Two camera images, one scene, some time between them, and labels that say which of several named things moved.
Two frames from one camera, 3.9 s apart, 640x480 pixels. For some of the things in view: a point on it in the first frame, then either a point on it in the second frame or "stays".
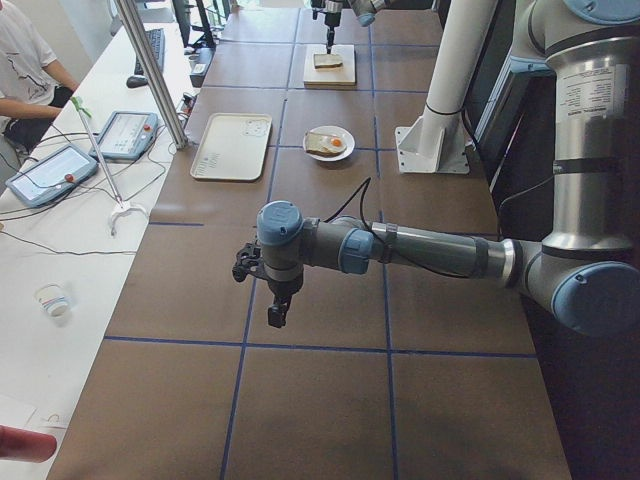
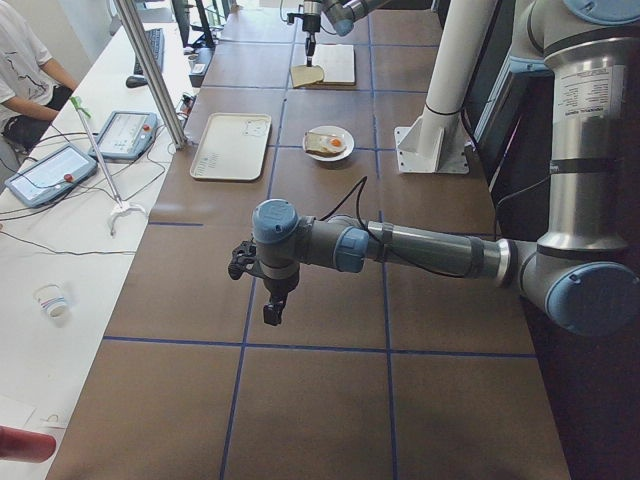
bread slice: x=327 y=60 -> x=303 y=74
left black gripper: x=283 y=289 stays
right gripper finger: x=330 y=42 -> x=310 y=45
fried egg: x=333 y=143 stays
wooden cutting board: x=336 y=78 stays
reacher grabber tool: x=120 y=205 stays
